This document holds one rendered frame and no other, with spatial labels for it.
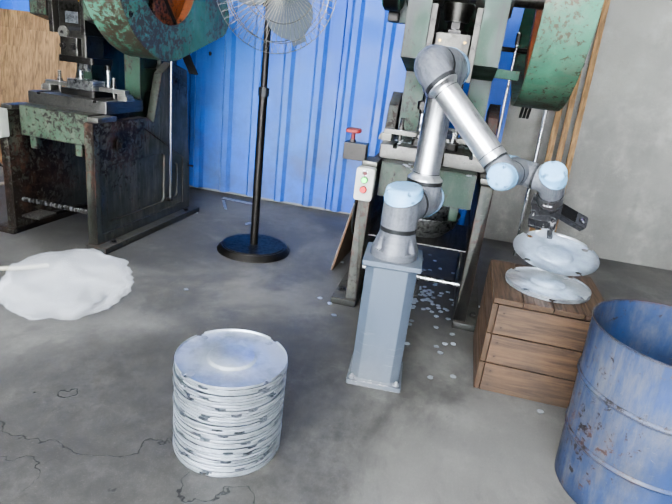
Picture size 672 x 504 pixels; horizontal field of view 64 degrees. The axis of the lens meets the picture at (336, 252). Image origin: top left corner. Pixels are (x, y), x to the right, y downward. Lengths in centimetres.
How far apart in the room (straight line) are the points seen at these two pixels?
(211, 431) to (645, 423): 102
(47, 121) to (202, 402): 194
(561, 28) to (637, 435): 130
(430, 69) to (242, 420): 106
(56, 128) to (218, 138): 136
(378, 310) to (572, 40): 113
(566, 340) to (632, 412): 51
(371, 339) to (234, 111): 248
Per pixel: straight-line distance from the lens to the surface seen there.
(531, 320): 188
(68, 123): 291
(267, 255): 280
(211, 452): 146
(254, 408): 140
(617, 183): 379
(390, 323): 176
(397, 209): 165
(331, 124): 370
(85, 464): 159
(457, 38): 238
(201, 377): 138
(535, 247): 202
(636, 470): 155
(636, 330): 179
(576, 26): 210
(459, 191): 227
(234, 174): 398
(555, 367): 197
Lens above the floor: 103
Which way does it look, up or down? 20 degrees down
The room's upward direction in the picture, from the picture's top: 7 degrees clockwise
